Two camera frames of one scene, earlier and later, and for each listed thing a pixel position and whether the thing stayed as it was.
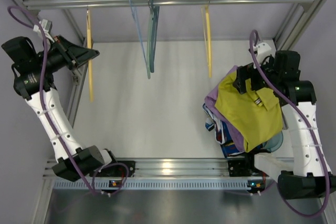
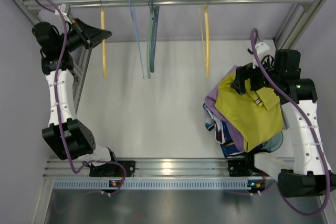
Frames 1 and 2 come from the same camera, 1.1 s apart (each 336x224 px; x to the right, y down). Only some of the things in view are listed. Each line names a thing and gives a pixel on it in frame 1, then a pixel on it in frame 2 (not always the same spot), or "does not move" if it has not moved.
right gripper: [252, 77] does not move
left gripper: [66, 53] -> [81, 33]
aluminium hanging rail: [196, 0] does not move
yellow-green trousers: [256, 114] does not move
